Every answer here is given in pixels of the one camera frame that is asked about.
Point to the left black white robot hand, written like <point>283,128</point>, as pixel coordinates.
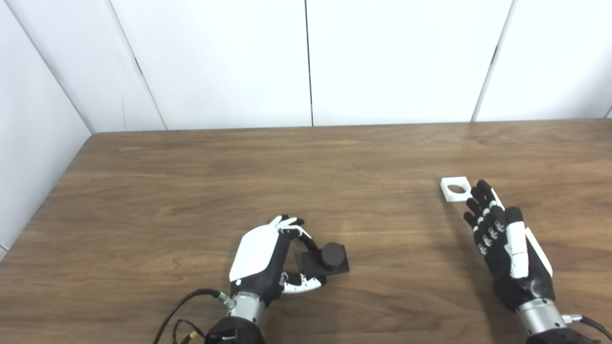
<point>256,253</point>

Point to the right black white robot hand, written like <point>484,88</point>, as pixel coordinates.
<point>519,286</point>

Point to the black peg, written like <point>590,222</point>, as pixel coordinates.
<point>332,255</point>

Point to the white square piece with hole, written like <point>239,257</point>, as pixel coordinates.
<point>454,197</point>

